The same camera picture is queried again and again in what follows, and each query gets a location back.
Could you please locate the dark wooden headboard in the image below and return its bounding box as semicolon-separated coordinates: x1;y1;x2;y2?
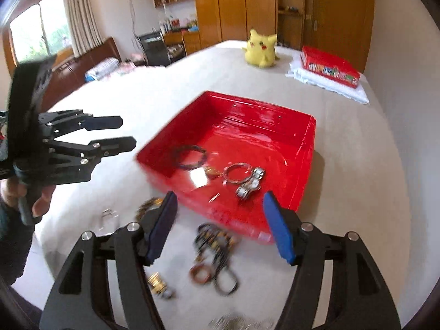
38;37;122;111

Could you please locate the dark beaded bracelet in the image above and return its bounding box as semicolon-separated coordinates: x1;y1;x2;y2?
171;144;208;172

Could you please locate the black cord bracelet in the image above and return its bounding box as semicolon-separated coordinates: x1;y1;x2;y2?
212;267;240;296

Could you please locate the wooden wardrobe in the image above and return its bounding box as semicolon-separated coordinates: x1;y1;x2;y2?
191;0;279;49

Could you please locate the wooden desk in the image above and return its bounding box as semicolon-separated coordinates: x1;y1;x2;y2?
163;29;202;56

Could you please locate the open wooden shelf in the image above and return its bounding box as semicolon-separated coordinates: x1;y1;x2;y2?
275;0;306;50

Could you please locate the red brown cord bracelet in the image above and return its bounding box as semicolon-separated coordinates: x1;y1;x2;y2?
189;263;216;286

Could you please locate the window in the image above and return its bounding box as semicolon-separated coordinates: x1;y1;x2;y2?
9;0;74;64

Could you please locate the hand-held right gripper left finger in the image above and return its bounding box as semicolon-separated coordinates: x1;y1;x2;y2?
38;191;178;330

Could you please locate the striped folded towel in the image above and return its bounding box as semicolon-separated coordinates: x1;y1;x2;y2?
85;58;119;80

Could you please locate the beige curtain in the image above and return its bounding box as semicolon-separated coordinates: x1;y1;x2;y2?
61;0;105;57

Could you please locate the red plastic tray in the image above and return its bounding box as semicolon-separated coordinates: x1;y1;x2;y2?
136;91;317;246

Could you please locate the person's left forearm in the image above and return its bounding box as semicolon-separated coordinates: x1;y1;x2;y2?
0;199;35;287

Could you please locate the yellow plush toy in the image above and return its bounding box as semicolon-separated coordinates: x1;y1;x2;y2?
244;28;278;68

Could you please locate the silver key ring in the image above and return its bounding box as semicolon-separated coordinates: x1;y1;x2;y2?
223;163;253;186

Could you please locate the gold metal ring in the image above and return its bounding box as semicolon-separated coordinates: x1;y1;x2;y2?
147;272;176;300

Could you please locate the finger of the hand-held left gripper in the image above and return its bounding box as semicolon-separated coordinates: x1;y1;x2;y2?
38;109;123;135
38;136;137;183

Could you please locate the black office chair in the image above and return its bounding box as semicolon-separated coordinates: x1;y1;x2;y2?
137;32;172;67

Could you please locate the silver chain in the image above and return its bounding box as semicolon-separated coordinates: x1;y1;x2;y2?
208;314;276;330

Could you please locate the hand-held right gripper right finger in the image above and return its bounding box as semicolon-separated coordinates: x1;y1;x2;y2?
262;191;402;330

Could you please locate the gold chain bracelet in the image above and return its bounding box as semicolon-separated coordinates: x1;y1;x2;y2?
136;197;164;219

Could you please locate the red printed tin box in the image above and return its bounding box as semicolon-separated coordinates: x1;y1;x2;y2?
300;45;361;90

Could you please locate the black and amber beaded bracelet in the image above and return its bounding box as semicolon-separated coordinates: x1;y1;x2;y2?
192;223;241;269

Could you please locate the wooden door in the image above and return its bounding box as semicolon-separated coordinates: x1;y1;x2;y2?
304;0;375;73

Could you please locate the floral bedding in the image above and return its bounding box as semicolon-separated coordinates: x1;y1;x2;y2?
119;53;166;76

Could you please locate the gold bead charm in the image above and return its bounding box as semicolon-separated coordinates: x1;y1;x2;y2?
205;166;225;182

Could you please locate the person's left hand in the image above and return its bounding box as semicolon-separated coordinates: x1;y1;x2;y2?
0;179;56;218

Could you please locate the silver metal link band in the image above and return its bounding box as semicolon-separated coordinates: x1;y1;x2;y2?
235;167;266;200

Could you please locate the white folded cloth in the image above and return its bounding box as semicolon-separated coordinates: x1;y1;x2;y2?
285;57;370;105

